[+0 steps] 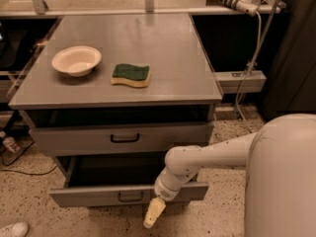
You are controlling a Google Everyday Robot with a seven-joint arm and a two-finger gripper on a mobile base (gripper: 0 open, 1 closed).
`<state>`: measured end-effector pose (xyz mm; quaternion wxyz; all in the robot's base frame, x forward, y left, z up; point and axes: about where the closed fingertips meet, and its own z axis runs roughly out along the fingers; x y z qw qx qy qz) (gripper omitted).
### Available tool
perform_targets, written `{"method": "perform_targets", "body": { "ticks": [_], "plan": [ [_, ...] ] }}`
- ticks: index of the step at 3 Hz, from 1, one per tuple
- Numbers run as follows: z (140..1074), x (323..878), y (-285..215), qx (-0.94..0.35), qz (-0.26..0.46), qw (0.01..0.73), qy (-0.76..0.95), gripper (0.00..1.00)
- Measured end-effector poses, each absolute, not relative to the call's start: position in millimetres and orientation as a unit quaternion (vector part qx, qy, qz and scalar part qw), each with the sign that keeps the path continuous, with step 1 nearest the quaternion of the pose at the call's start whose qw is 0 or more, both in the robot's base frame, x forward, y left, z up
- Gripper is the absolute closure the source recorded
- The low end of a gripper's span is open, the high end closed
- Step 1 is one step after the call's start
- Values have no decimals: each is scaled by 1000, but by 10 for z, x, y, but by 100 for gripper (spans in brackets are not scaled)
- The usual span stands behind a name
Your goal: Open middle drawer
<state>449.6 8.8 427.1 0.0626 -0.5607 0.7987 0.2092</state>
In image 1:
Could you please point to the white sneaker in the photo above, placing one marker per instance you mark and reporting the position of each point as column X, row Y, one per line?
column 19, row 229

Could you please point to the white bowl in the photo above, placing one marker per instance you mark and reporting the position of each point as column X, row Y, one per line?
column 76, row 61

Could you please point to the grey drawer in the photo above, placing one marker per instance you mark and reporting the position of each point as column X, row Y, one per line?
column 112, row 139
column 107, row 180

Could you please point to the grey metal bracket beam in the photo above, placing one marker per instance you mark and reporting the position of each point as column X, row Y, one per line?
column 233, row 82

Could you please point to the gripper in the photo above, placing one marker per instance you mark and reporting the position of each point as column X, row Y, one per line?
column 165, row 191

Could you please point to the green yellow sponge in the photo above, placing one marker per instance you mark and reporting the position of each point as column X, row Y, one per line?
column 131, row 75

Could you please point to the small bottle on floor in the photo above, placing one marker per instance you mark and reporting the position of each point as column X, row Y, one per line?
column 9, row 142

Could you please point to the grey top drawer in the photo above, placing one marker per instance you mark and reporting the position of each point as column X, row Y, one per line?
column 112, row 139

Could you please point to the grey drawer cabinet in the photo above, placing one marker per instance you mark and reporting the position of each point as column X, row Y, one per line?
column 181, row 88

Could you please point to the dark cabinet at right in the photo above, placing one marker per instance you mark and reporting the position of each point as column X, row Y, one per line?
column 291, row 84

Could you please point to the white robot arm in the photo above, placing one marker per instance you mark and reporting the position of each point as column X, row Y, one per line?
column 280, row 162

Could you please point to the white power strip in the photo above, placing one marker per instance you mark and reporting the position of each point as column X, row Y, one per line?
column 243, row 6

